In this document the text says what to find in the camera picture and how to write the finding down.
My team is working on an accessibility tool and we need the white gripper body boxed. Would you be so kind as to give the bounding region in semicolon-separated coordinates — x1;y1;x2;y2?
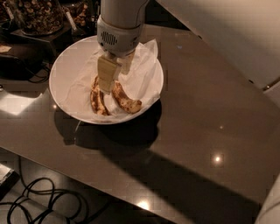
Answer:
97;17;143;58

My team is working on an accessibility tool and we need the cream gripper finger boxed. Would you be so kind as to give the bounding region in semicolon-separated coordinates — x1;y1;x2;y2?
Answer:
118;52;135;74
97;53;122;94

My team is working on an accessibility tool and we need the spotted banana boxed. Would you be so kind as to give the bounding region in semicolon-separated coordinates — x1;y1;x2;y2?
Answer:
112;80;142;114
90;77;110;116

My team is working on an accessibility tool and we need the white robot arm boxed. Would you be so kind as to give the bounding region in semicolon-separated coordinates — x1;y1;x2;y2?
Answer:
101;0;280;224

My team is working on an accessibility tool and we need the white bowl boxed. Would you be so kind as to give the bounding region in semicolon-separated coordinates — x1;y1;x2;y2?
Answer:
48;33;165;126

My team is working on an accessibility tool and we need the white paper liner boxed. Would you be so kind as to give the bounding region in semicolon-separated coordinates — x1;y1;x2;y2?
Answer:
61;39;164;124

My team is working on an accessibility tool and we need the small snack jar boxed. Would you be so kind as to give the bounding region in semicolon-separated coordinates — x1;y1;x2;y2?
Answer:
63;0;91;28

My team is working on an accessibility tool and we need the glass jar of nuts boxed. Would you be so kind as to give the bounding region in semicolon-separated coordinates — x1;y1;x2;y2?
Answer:
10;0;63;36

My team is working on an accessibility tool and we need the dark tray stand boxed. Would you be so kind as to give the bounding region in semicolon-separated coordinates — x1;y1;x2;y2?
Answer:
10;21;89;58

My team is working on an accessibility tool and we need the grey box on floor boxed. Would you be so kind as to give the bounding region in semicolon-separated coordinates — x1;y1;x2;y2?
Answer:
0;164;19;200

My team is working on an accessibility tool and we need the black device with cable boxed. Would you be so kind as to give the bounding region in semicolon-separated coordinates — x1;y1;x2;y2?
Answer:
0;54;50;83

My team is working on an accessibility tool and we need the black cable on floor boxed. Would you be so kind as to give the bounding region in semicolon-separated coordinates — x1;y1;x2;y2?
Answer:
0;157;115;224

